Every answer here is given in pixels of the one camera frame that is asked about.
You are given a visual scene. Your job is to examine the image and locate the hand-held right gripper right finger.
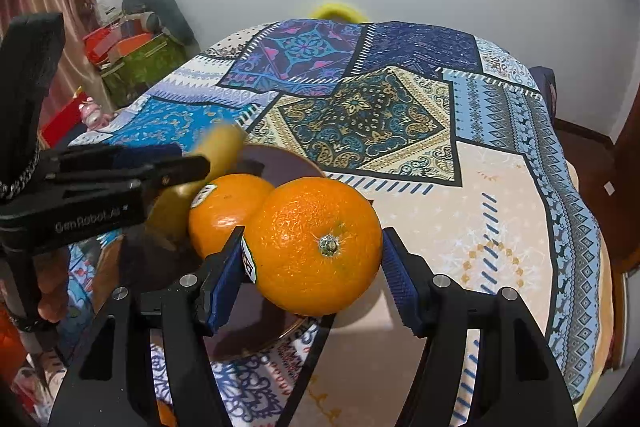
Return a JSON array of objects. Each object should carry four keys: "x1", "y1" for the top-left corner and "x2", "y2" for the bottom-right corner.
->
[{"x1": 382, "y1": 227, "x2": 581, "y2": 427}]

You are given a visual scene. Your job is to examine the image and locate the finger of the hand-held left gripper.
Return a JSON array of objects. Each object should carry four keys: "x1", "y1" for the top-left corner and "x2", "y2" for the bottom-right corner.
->
[
  {"x1": 49, "y1": 143, "x2": 184, "y2": 172},
  {"x1": 47, "y1": 155, "x2": 211, "y2": 202}
]

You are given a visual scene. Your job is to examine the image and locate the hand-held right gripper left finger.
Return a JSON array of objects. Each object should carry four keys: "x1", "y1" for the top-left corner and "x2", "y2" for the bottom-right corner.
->
[{"x1": 47, "y1": 227, "x2": 331, "y2": 427}]

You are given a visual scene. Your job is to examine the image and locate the yellow banana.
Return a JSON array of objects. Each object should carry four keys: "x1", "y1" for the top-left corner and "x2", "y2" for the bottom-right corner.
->
[{"x1": 149, "y1": 123, "x2": 249, "y2": 250}]

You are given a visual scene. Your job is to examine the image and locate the orange with sticker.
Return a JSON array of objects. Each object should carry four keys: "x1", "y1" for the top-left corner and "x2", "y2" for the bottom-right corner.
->
[{"x1": 188, "y1": 173, "x2": 274, "y2": 261}]

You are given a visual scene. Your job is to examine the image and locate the large orange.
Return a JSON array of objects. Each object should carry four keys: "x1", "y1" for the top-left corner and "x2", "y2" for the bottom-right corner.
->
[{"x1": 242, "y1": 177, "x2": 384, "y2": 318}]

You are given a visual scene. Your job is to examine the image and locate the brown plate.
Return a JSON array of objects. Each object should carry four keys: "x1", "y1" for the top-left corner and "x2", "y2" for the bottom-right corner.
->
[{"x1": 119, "y1": 144, "x2": 328, "y2": 364}]

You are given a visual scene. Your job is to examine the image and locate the person's left hand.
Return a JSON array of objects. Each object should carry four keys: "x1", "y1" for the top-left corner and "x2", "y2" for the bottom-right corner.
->
[{"x1": 36, "y1": 252, "x2": 69, "y2": 324}]

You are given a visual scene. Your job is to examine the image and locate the pink toy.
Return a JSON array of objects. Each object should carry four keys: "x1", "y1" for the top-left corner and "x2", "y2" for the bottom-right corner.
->
[{"x1": 77, "y1": 96, "x2": 115, "y2": 128}]

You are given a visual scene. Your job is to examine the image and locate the red box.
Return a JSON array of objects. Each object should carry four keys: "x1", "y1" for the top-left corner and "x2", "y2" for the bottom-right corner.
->
[{"x1": 39, "y1": 91, "x2": 85, "y2": 148}]

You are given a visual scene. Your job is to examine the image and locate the green patterned box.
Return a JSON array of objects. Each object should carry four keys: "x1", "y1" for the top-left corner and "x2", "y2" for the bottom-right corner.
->
[{"x1": 100, "y1": 34, "x2": 190, "y2": 114}]

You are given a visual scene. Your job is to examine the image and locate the red and orange boxes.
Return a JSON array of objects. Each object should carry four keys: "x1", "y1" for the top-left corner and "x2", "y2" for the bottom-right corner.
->
[{"x1": 82, "y1": 18, "x2": 162, "y2": 65}]

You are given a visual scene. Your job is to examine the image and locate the patchwork printed tablecloth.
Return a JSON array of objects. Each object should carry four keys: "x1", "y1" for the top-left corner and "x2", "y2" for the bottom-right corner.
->
[{"x1": 30, "y1": 19, "x2": 602, "y2": 427}]

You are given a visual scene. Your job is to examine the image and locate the yellow round object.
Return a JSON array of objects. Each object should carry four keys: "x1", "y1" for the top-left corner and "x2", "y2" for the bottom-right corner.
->
[{"x1": 309, "y1": 0, "x2": 369, "y2": 23}]

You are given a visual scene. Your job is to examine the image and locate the dark blue cloth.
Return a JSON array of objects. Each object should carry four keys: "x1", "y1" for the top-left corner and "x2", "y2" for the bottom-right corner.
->
[{"x1": 529, "y1": 66, "x2": 559, "y2": 120}]

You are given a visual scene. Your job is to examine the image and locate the wooden chair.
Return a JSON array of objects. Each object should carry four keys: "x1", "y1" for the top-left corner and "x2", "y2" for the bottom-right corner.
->
[{"x1": 597, "y1": 107, "x2": 640, "y2": 375}]

